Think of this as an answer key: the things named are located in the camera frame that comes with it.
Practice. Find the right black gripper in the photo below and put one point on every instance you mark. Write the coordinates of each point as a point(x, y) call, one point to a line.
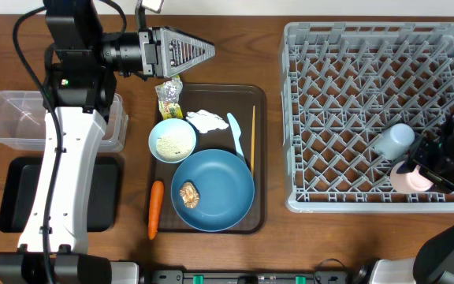
point(444, 183)

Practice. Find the orange carrot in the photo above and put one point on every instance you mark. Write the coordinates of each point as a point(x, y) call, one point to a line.
point(155, 205)

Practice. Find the grey plastic dishwasher rack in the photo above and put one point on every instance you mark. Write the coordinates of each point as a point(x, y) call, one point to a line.
point(342, 85)

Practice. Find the dark blue plate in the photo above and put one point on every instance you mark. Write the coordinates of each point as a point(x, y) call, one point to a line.
point(225, 186)

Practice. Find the foil snack wrapper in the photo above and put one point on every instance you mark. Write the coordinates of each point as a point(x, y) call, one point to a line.
point(168, 94)

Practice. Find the white tissue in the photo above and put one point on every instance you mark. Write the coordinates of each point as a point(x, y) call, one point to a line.
point(205, 121)

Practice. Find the brown food scrap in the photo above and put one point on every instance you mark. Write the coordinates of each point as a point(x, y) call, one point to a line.
point(189, 195)

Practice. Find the light blue cup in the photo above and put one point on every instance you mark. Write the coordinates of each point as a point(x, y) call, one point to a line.
point(395, 141)

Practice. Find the light blue plastic knife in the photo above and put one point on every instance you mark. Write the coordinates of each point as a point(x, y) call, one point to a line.
point(236, 131)

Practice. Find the light blue bowl with rice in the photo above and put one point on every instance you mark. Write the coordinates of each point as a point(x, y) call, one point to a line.
point(172, 140)

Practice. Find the wooden chopstick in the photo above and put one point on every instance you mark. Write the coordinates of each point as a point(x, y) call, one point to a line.
point(252, 159)

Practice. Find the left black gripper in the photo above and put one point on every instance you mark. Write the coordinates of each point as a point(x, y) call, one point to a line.
point(166, 56)

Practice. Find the black tray bin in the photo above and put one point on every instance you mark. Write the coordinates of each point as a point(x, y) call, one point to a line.
point(21, 185)

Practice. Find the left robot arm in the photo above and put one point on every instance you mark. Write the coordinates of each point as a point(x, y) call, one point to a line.
point(81, 68)

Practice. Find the pink cup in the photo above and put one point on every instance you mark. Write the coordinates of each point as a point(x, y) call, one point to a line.
point(407, 182)

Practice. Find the clear plastic bin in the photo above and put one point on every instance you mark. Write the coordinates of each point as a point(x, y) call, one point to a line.
point(22, 122)

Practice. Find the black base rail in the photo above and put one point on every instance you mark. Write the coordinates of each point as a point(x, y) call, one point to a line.
point(204, 277)

